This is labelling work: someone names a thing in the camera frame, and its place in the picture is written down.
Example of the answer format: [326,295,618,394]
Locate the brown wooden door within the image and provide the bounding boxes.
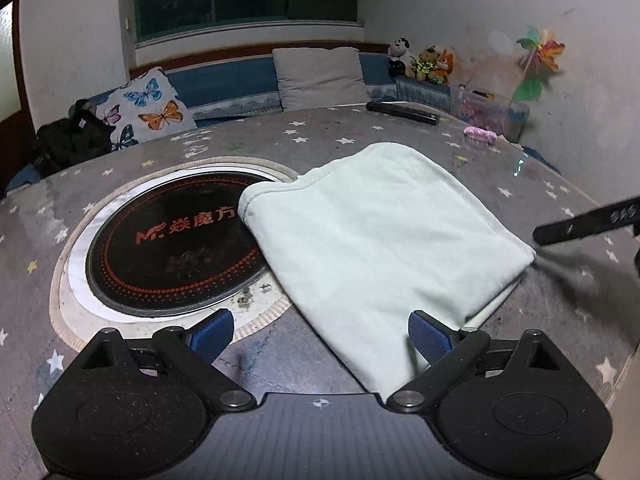
[0,0,25,126]

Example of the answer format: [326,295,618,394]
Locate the pale green garment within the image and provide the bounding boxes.
[237,142,539,402]

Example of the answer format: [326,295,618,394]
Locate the grey star-print tablecloth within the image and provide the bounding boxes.
[0,102,640,453]

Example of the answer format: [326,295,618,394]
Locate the panda plush toy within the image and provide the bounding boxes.
[388,37,419,79]

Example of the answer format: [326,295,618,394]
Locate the blue sofa bench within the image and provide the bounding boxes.
[5,50,562,197]

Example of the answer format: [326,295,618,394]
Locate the clear plastic storage box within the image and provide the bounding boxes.
[450,85,531,144]

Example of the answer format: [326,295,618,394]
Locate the white round cooktop surround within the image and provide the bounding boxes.
[50,156,302,352]

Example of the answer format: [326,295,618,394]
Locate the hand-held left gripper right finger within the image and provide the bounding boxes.
[386,310,572,413]

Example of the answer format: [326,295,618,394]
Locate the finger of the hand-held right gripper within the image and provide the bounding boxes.
[532,198,640,247]

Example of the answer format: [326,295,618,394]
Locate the plain grey pillow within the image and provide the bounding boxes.
[272,46,371,113]

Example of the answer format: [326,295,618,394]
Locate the butterfly print pillow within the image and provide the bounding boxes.
[94,66,199,154]

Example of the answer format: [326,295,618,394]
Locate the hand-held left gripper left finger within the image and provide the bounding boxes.
[75,310,257,413]

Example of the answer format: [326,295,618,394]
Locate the small pink cloth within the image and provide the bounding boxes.
[463,127,499,146]

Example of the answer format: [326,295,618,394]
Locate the black jacket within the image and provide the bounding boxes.
[32,100,114,179]

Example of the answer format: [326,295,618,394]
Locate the long black bar device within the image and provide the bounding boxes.
[366,101,441,127]

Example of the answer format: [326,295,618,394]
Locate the black round induction cooktop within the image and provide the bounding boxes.
[85,172,272,319]

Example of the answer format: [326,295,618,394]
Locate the orange fox plush toy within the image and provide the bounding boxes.
[434,50,456,86]

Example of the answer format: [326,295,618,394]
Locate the colourful paper pinwheel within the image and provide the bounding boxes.
[509,25,567,107]

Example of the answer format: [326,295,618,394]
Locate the brown bear plush toy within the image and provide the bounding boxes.
[411,47,441,84]

